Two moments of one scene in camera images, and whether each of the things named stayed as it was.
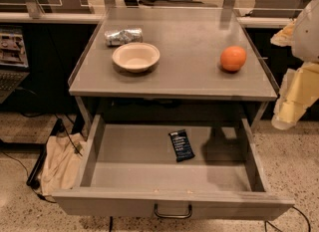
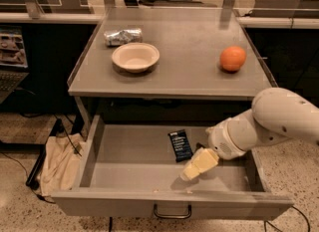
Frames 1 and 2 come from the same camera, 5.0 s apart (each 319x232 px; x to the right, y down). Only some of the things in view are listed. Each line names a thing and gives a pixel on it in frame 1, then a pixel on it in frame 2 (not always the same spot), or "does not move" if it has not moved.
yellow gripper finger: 298,91 to 229,139
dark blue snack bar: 181,145 does not move
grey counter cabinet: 188,81 does not move
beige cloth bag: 61,168 does not move
